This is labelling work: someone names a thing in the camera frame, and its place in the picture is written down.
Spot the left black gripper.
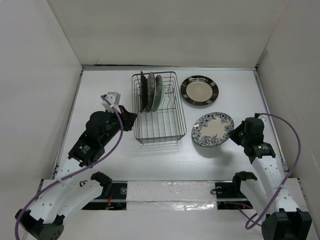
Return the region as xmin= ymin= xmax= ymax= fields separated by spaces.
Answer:
xmin=101 ymin=105 xmax=137 ymax=146

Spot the tree pattern cream plate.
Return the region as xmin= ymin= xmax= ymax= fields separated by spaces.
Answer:
xmin=146 ymin=72 xmax=156 ymax=113

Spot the brown rimmed cream plate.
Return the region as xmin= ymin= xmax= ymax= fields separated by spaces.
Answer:
xmin=140 ymin=71 xmax=148 ymax=113

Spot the blue floral pattern plate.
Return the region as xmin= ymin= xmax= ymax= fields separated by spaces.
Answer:
xmin=191 ymin=112 xmax=235 ymax=147

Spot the teal flower plate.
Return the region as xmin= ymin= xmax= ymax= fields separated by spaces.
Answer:
xmin=151 ymin=74 xmax=164 ymax=112

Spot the black striped rim plate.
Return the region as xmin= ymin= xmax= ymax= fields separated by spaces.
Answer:
xmin=180 ymin=75 xmax=219 ymax=107

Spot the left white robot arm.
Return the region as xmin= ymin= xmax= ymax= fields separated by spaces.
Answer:
xmin=14 ymin=105 xmax=137 ymax=240

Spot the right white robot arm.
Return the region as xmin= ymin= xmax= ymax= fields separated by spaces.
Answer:
xmin=229 ymin=113 xmax=312 ymax=240

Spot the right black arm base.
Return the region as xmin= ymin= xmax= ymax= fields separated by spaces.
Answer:
xmin=210 ymin=181 xmax=253 ymax=210

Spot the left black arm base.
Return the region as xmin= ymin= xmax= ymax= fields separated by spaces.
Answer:
xmin=82 ymin=181 xmax=128 ymax=211

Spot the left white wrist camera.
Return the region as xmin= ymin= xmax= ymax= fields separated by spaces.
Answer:
xmin=100 ymin=92 xmax=121 ymax=113

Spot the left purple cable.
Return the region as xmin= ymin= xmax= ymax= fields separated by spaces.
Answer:
xmin=14 ymin=94 xmax=124 ymax=240

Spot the grey wire dish rack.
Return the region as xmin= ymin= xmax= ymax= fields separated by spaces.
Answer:
xmin=131 ymin=71 xmax=187 ymax=144

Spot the metal rail bar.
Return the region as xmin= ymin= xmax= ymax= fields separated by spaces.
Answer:
xmin=90 ymin=198 xmax=249 ymax=203

